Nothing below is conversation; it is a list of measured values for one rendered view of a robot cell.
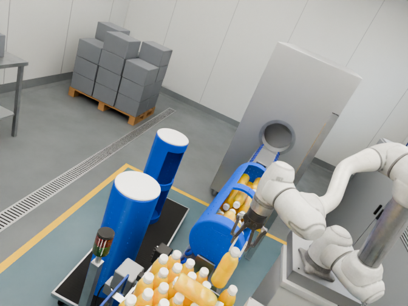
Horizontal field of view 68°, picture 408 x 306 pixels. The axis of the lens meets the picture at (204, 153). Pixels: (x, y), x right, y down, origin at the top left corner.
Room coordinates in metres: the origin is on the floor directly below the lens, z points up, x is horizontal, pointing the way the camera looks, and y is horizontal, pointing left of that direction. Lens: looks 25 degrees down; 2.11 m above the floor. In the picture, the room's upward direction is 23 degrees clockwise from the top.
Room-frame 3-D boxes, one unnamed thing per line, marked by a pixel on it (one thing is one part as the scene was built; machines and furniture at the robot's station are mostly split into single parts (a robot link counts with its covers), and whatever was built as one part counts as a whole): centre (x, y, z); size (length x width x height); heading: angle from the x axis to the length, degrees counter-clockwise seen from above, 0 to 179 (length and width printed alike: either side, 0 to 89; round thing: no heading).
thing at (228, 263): (1.00, -0.28, 1.18); 0.07 x 0.07 x 0.19
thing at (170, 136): (2.33, 0.29, 1.03); 0.28 x 0.28 x 0.01
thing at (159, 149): (2.33, 0.29, 0.59); 0.28 x 0.28 x 0.88
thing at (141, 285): (0.87, 0.01, 0.99); 0.07 x 0.07 x 0.19
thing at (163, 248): (1.13, -0.01, 0.95); 0.10 x 0.07 x 0.10; 78
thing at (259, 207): (1.00, -0.28, 1.54); 0.09 x 0.09 x 0.06
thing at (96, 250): (0.84, 0.22, 1.18); 0.06 x 0.06 x 0.05
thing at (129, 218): (1.50, 0.29, 0.59); 0.28 x 0.28 x 0.88
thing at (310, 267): (1.43, -0.83, 1.10); 0.22 x 0.18 x 0.06; 7
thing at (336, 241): (1.40, -0.83, 1.24); 0.18 x 0.16 x 0.22; 34
